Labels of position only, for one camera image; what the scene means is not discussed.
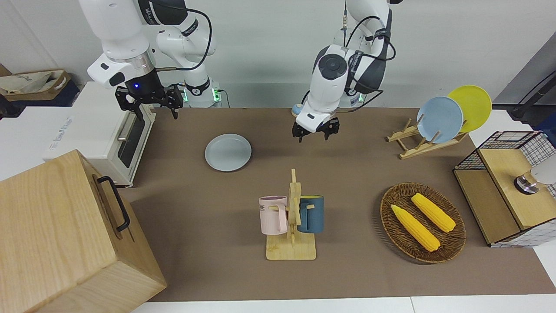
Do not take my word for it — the wooden drawer cabinet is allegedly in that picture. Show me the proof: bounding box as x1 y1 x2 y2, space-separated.
0 150 168 313

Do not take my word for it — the white toaster oven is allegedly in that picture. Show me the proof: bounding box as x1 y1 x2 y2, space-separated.
42 81 156 187

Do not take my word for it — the black stand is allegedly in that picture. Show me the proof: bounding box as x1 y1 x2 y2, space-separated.
510 72 556 120

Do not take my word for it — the teal mug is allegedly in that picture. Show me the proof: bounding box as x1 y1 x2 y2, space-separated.
297 195 324 234

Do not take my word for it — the dark blue box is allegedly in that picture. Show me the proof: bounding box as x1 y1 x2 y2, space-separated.
26 80 82 107

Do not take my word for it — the white camera silver lens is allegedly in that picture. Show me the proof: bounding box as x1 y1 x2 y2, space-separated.
514 157 556 195

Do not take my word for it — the wooden mug tree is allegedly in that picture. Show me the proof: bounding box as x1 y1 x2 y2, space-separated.
266 169 317 261

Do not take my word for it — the silver oven door handle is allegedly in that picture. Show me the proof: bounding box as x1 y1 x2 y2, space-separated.
117 111 137 142

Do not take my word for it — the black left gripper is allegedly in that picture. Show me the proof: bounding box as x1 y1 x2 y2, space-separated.
292 118 340 143

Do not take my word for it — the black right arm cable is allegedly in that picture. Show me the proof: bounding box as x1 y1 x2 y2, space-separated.
148 0 213 72

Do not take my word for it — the pink mug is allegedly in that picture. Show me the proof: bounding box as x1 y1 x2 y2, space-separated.
259 196 289 236

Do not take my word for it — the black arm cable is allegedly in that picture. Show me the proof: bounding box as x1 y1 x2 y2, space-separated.
148 0 213 72
341 0 397 113

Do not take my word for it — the gray round plate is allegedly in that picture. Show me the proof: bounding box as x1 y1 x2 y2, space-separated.
205 133 252 172

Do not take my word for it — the wooden plate rack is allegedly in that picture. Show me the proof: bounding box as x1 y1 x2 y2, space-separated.
386 118 470 160

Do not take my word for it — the yellow corn cob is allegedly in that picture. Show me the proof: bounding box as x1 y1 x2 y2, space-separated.
411 193 457 233
391 204 441 253

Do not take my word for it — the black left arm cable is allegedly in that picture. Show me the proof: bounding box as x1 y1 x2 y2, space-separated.
341 0 397 113

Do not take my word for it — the yellow plate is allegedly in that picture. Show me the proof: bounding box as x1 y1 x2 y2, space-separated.
447 85 493 133

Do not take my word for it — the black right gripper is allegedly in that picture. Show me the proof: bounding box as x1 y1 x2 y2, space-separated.
115 67 183 120

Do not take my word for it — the black cabinet handle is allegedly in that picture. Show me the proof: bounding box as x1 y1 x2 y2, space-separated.
97 176 131 232

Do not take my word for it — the brown cardboard box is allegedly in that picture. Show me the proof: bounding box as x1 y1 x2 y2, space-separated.
0 70 72 103

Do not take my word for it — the brown wicker basket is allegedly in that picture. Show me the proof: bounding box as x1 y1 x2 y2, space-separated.
380 183 467 264

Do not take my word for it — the beige cloth bag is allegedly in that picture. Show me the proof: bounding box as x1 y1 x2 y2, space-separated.
0 72 55 95

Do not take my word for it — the brown table mat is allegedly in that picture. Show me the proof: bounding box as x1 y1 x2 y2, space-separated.
117 107 556 303

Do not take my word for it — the light blue plate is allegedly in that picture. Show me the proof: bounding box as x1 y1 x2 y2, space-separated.
417 96 464 144

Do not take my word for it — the black wire wooden shelf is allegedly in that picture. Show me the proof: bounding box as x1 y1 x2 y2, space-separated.
453 130 556 248

